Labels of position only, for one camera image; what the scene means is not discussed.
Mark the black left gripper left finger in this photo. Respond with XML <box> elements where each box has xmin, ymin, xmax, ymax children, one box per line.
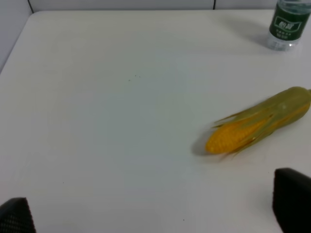
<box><xmin>0</xmin><ymin>198</ymin><xmax>36</xmax><ymax>233</ymax></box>

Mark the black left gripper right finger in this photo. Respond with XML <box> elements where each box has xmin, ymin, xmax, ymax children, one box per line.
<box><xmin>272</xmin><ymin>168</ymin><xmax>311</xmax><ymax>233</ymax></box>

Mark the yellow green toy corn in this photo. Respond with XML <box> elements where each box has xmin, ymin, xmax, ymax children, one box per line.
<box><xmin>205</xmin><ymin>86</ymin><xmax>311</xmax><ymax>155</ymax></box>

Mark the clear green-label water bottle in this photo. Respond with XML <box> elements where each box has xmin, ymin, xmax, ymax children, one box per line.
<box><xmin>267</xmin><ymin>0</ymin><xmax>311</xmax><ymax>51</ymax></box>

